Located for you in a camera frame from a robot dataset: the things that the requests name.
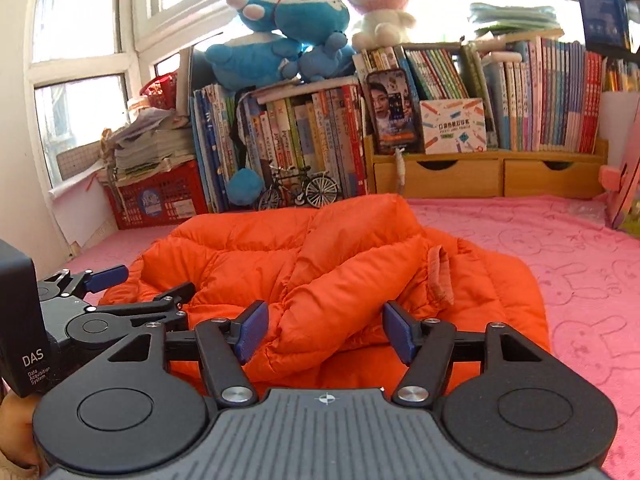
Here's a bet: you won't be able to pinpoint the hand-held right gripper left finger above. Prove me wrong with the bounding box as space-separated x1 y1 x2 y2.
107 300 271 407

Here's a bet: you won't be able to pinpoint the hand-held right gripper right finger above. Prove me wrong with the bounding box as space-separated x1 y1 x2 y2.
382 300 546 407

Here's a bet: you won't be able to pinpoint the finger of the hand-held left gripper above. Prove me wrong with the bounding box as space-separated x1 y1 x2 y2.
47 264 130 297
100 281 197 335

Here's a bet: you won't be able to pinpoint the orange puffer jacket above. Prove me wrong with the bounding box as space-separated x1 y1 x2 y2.
97 194 551 391

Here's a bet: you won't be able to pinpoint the person's left hand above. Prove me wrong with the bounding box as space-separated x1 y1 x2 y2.
0 394 42 467

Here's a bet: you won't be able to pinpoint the red plastic crate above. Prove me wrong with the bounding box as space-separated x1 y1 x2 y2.
107 160 210 231

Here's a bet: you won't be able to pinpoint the white grid board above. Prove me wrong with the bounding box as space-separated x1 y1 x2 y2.
55 141 108 181

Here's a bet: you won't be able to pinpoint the round blue plush ball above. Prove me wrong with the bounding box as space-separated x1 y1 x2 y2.
227 167 264 207

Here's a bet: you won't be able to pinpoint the stack of papers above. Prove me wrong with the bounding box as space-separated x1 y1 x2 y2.
100 107 196 186

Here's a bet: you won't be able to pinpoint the row of tall blue books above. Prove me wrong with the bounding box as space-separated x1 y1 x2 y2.
189 84 240 213

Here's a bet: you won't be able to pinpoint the miniature bicycle model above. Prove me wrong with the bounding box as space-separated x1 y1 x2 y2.
257 160 341 211

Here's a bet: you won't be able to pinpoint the wooden drawer organizer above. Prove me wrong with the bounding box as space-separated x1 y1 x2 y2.
364 135 609 200

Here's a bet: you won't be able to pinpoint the red plastic basket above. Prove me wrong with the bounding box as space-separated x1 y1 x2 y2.
139 72 178 111

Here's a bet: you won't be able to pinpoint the white pencil print box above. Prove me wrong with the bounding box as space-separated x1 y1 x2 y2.
419 97 487 155

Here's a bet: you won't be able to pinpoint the white rolled poster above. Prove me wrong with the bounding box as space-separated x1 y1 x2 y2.
175 45 196 111

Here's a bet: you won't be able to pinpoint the black smartphone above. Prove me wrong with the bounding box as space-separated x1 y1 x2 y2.
366 69 423 156

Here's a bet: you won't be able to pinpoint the clear plastic bag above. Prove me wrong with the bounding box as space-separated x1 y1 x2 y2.
570 199 612 222

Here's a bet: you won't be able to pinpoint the pale blue file box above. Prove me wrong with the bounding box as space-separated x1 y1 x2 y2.
482 51 523 151

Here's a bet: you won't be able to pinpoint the white framed window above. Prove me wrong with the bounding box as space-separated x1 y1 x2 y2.
25 0 586 196

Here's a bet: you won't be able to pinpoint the pink toy house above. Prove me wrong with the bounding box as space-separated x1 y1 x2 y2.
597 107 640 240

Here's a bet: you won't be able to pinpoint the row of pastel spined books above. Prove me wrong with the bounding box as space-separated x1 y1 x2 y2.
505 37 605 153

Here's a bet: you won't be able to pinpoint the small blue plush toy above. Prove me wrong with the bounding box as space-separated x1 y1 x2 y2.
280 30 357 82

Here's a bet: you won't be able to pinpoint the white card sheet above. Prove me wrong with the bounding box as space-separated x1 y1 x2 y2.
597 91 640 141

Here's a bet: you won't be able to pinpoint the blue plush toy white paws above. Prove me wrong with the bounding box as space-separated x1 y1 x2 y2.
227 0 351 46

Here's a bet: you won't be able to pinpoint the pink white bunny plush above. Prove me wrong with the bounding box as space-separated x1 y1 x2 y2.
345 0 417 51

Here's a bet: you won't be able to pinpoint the stack of green folders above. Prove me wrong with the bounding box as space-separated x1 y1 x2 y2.
470 2 560 36

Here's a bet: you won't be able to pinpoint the row of shiny small books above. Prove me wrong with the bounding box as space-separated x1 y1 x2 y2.
602 57 640 93

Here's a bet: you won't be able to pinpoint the blue cardboard box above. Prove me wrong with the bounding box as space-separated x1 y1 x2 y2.
570 0 628 53

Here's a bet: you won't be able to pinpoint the white charging cable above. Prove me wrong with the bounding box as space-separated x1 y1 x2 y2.
392 150 407 193

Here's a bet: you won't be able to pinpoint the black fabric strap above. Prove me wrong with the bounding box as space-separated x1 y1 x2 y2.
232 87 261 171

